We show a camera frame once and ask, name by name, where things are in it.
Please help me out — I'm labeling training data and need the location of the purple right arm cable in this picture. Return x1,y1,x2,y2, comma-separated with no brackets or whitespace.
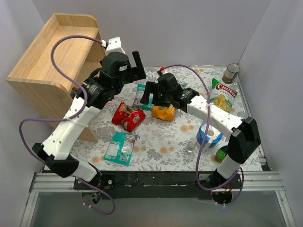
159,65,244,206

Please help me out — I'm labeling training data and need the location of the teal Fox's bag back side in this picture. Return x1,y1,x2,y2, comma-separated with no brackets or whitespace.
132,84,153,111

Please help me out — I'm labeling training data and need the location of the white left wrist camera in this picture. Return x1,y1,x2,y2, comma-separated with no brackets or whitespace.
100,36,125,55

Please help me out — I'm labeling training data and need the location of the teal fox's bag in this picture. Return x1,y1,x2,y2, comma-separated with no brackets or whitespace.
104,131,137,166
132,84,153,111

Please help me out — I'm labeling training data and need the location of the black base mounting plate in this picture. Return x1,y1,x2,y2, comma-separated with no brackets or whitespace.
73,171,243,201

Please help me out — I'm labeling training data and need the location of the floral patterned table mat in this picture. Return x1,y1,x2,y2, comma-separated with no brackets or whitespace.
68,67,248,171

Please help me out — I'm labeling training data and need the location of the tin can orange label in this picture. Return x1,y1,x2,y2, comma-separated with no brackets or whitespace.
222,63,240,84

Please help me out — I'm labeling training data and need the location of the green white Chuba chips bag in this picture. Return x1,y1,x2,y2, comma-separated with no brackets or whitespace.
210,78,238,113

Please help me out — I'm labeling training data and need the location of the wooden shelf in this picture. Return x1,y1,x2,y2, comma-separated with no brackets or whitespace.
6,13,114,143

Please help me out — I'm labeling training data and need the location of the aluminium frame rail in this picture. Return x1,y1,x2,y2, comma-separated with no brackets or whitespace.
21,170,295,227

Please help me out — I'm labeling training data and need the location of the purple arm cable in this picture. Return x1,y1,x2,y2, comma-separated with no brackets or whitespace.
159,65,244,206
18,35,116,215

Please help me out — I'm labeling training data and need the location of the green glass bottle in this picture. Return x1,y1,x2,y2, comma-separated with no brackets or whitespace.
215,145,228,163

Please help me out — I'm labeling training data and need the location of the small clear plastic bottle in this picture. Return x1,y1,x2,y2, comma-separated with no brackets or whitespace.
186,137,197,153

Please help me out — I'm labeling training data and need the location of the teal Fox's bag near front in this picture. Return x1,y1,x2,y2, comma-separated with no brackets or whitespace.
104,131,137,166

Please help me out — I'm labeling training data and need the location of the red Lot 100 fruit gummy bag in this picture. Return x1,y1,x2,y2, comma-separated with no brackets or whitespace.
111,102,146,132

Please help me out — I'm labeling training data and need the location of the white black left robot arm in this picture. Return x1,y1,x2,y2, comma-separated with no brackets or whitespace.
32,51,146,187

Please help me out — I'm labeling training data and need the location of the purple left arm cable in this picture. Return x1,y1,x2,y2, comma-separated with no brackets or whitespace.
18,35,116,215

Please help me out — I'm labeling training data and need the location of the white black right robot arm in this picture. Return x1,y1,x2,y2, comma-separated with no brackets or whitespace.
141,73,261,190

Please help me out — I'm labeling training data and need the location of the orange Lot 100 mango gummy bag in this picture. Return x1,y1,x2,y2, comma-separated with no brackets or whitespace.
151,105,176,122

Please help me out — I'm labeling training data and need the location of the Fox's mint blossom candy bag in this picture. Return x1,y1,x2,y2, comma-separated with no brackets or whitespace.
177,80,187,88

